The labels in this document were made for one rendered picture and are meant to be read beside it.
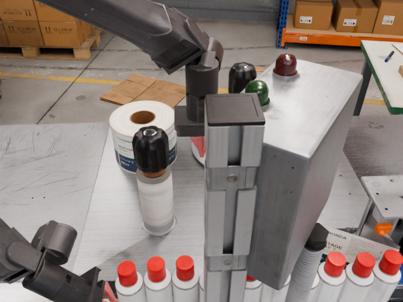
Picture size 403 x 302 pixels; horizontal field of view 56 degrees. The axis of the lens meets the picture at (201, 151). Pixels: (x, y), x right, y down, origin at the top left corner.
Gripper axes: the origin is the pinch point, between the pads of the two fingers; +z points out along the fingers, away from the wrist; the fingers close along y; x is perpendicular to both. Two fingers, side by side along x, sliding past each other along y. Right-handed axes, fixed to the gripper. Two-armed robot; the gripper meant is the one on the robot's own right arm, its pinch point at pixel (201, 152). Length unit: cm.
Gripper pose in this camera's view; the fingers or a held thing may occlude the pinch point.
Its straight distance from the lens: 76.3
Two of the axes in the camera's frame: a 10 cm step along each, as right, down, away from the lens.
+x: 0.5, 6.3, -7.7
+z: 0.0, 7.7, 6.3
